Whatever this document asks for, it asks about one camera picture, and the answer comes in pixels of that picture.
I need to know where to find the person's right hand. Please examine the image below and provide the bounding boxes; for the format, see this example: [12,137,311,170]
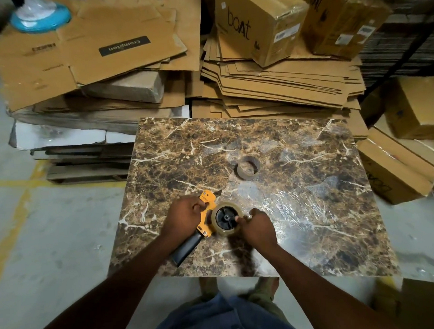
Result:
[234,207,278,255]

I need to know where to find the person's left hand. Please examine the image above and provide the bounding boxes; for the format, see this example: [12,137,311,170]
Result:
[160,195,208,244]

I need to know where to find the yellow tape dispenser black handle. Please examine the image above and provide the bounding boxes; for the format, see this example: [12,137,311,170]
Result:
[168,189,226,268]

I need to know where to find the clear packing tape roll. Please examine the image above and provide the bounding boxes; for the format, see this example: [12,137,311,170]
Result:
[210,201,246,237]

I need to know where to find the person's right forearm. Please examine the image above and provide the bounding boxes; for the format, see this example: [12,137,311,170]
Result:
[255,239,402,329]

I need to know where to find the person's left forearm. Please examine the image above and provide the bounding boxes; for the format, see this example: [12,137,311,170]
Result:
[23,228,195,329]

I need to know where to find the empty cardboard tape core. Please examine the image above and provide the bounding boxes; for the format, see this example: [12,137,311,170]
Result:
[236,156,261,180]

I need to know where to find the olive right shoe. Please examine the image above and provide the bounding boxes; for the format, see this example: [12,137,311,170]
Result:
[247,276,282,313]

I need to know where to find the olive shoe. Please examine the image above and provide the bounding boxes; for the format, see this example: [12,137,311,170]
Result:
[247,276,282,313]
[199,277,219,301]

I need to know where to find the olive left shoe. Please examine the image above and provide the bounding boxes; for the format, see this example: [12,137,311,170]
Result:
[199,277,219,301]

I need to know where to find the blue jeans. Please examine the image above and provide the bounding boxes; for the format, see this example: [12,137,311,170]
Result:
[148,290,302,329]

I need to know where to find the wooden pallet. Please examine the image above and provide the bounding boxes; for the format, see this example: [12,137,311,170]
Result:
[31,142,136,186]

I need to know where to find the grey plastic-wrapped block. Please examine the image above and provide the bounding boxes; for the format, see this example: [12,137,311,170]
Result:
[80,69,167,107]

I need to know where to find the stack of flattened cardboard sheets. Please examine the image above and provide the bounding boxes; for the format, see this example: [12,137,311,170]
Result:
[188,22,369,144]

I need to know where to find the white flat boards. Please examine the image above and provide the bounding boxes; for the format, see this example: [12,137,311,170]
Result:
[8,106,192,152]

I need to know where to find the taped long cardboard box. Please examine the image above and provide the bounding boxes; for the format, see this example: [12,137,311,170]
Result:
[355,113,434,206]

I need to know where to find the plastic-wrapped printed cardboard box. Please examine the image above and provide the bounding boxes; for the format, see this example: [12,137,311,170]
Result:
[214,0,312,70]

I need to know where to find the flattened cardboard box black label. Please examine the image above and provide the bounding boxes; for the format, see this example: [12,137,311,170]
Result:
[0,0,205,113]

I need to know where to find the plain brown cardboard box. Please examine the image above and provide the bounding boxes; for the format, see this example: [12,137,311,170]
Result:
[397,277,434,329]

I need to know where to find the small closed cardboard box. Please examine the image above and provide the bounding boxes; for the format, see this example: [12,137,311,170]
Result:
[359,75,434,142]

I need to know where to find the plastic-wrapped cardboard box white label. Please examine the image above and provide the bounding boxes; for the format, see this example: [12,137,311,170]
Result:
[297,0,393,62]

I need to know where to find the dark rack of cardboard sheets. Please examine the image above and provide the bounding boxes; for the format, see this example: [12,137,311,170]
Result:
[355,0,434,94]

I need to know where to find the blue and white fan base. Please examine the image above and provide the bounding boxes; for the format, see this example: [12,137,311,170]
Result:
[9,0,72,35]

